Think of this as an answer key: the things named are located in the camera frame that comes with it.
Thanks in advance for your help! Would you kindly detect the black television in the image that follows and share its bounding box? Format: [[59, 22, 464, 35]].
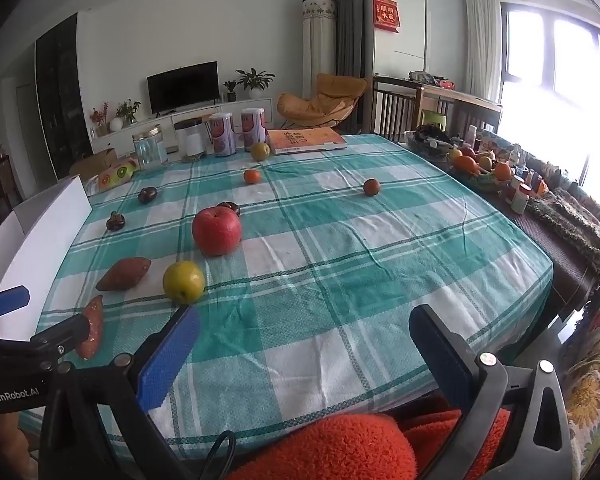
[[146, 61, 221, 115]]

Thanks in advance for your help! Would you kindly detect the red wall hanging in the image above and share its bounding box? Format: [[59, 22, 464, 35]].
[[374, 0, 402, 33]]

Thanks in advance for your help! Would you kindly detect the glass jar with metal lid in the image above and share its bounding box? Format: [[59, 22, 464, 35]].
[[131, 125, 170, 170]]

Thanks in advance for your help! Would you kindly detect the dark basket of clutter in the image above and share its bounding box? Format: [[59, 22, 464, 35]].
[[405, 125, 456, 161]]

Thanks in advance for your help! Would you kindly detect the white cardboard box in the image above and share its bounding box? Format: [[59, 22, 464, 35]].
[[0, 175, 92, 343]]

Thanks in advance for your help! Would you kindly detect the brown cardboard box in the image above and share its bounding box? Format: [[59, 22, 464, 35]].
[[70, 149, 118, 181]]

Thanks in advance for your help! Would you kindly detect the red flower arrangement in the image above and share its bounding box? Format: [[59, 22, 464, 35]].
[[90, 102, 110, 137]]

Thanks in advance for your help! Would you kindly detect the grey curtain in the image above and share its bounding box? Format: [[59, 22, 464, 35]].
[[322, 0, 366, 81]]

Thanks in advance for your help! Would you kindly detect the white curtain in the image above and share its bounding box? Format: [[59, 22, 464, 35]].
[[464, 0, 503, 103]]

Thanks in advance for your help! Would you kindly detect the large green potted plant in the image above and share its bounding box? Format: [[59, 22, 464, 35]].
[[235, 67, 276, 100]]

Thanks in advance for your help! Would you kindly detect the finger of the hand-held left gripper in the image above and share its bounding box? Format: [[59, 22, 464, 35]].
[[30, 314, 91, 361], [0, 286, 31, 328]]

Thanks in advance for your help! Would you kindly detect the clear jar with black lid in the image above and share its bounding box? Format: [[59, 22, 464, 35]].
[[174, 117, 207, 162]]

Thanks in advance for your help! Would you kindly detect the large red apple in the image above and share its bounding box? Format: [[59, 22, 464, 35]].
[[191, 206, 243, 257]]

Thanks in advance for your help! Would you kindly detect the bowl of mixed fruit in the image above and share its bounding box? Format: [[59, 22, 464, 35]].
[[447, 145, 515, 193]]

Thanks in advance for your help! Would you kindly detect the teal plaid tablecloth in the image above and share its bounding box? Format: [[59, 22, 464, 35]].
[[20, 132, 555, 466]]

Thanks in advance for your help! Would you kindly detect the black cable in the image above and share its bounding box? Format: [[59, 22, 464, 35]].
[[202, 430, 238, 480]]

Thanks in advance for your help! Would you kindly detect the green plastic stool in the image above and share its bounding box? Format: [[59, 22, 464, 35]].
[[420, 109, 448, 131]]

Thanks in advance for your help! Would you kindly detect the orange fleece clothing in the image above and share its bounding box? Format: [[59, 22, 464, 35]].
[[225, 407, 511, 480]]

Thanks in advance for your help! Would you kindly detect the person's left hand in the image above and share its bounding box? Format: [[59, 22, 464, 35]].
[[0, 414, 41, 480]]

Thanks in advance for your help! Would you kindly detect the orange lounge chair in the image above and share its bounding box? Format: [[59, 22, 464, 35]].
[[277, 73, 368, 131]]

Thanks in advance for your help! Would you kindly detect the window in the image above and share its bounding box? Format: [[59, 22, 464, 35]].
[[500, 2, 600, 161]]

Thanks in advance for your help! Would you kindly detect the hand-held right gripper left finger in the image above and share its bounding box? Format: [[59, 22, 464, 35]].
[[39, 304, 202, 480]]

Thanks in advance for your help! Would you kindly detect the white television cabinet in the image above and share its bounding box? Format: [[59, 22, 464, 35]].
[[90, 97, 273, 157]]

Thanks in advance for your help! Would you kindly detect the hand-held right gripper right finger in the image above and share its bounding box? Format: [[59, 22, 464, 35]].
[[409, 304, 575, 480]]

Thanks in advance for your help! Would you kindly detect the leafy potted plant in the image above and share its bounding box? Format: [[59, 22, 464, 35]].
[[116, 99, 142, 126]]

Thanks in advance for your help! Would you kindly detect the floral cushioned chair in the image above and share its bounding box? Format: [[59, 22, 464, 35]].
[[560, 265, 600, 480]]

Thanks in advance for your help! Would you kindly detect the black display cabinet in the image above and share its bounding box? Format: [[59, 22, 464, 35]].
[[35, 12, 93, 181]]

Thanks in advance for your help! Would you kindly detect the orange book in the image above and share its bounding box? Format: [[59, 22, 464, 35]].
[[266, 127, 348, 156]]

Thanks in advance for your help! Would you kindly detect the sweet potato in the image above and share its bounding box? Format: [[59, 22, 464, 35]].
[[75, 294, 104, 360], [96, 257, 152, 292]]

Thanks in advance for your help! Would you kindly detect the fruit print packet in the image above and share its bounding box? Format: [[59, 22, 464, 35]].
[[96, 156, 140, 193]]

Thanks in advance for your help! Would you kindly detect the wooden railing table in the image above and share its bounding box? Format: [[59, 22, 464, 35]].
[[370, 75, 503, 142]]

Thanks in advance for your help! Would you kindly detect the pink and white can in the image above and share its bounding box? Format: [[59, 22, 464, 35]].
[[240, 107, 267, 147], [209, 112, 237, 156]]

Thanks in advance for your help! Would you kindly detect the fringed knitted throw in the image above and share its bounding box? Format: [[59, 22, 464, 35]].
[[525, 190, 600, 281]]

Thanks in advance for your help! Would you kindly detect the covered standing air conditioner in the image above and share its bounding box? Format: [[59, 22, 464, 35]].
[[302, 0, 337, 111]]

